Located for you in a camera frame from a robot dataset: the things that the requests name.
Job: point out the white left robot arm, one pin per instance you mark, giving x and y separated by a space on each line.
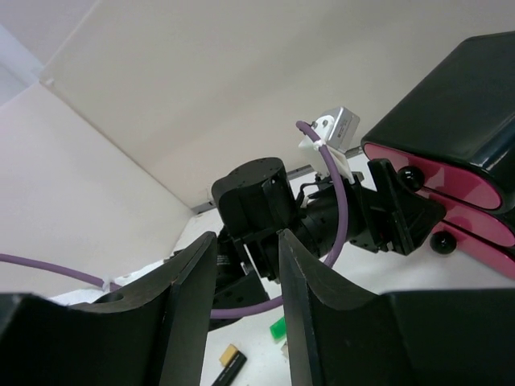
264 221

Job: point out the black pink-capped marker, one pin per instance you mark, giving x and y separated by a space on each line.
232 360

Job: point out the pink top drawer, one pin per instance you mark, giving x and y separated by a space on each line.
441 177

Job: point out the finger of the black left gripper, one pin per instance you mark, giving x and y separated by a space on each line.
409 216

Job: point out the pink bottom drawer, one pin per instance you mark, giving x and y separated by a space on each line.
446 238

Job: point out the black mini drawer cabinet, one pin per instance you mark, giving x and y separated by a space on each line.
462 114

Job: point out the black green-capped marker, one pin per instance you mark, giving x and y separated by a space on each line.
278 329

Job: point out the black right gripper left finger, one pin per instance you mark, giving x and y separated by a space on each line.
152 331

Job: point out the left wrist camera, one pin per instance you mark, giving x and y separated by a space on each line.
335 128

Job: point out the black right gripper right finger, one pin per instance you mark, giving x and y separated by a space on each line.
339 333

